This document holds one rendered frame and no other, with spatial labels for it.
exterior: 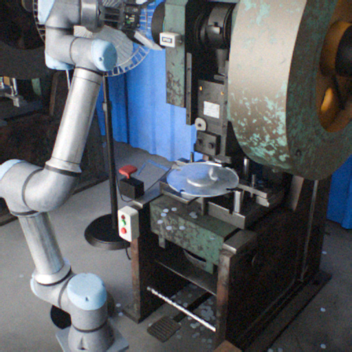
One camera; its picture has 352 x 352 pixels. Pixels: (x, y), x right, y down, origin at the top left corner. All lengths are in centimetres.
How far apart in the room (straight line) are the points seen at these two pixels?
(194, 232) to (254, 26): 90
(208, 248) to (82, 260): 108
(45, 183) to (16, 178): 10
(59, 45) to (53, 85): 186
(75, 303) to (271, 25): 98
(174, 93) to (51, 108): 151
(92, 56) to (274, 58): 46
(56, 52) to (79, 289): 71
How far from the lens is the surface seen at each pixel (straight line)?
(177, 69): 180
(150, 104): 375
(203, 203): 186
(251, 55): 126
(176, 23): 177
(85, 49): 128
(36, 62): 282
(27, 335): 240
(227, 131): 174
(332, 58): 153
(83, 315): 154
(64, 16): 135
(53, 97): 319
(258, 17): 126
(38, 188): 127
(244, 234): 181
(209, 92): 179
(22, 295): 261
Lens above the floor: 166
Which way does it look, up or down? 27 degrees down
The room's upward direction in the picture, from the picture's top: straight up
